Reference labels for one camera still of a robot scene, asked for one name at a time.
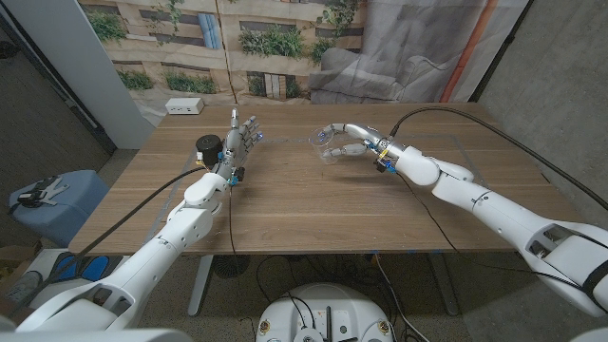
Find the small black right wrist box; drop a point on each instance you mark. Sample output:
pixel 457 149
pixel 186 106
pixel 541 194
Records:
pixel 385 166

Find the white power strip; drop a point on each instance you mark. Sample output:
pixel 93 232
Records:
pixel 184 106

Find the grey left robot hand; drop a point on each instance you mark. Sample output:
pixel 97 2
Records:
pixel 233 147

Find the printed fabric backdrop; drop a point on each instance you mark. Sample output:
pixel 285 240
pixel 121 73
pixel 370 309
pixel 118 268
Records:
pixel 285 71

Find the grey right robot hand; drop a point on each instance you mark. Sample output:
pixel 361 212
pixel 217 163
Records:
pixel 375 140

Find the white table leg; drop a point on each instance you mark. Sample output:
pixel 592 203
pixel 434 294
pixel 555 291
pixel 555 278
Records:
pixel 199 285
pixel 444 285

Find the black backdrop stand pole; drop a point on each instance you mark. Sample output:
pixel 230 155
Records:
pixel 499 52

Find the grey and black hand tool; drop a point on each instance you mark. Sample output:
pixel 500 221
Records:
pixel 43 192

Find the small black left wrist box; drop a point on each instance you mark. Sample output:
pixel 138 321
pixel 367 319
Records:
pixel 239 175

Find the brown cardboard box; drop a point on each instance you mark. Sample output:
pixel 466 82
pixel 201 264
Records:
pixel 14 256

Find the white pillar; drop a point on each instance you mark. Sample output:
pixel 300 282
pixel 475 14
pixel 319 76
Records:
pixel 90 71

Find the small black wrist box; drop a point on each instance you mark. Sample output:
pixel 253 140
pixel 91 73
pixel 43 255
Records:
pixel 239 175
pixel 385 166

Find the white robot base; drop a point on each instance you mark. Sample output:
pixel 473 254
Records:
pixel 323 309

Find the black cylinder wrist module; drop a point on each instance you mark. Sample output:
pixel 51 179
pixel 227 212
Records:
pixel 209 145

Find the clear glass beaker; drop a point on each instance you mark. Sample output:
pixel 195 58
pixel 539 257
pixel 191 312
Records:
pixel 320 142

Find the blue padded stool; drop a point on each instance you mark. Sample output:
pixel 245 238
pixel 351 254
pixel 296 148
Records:
pixel 62 214

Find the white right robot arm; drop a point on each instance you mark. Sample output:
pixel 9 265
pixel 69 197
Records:
pixel 499 209

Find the white tray with blue pads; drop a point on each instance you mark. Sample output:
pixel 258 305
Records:
pixel 95 268

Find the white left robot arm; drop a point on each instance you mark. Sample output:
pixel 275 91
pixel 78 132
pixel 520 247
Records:
pixel 157 256

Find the black round floor disc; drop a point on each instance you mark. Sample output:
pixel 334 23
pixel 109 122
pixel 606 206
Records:
pixel 231 266

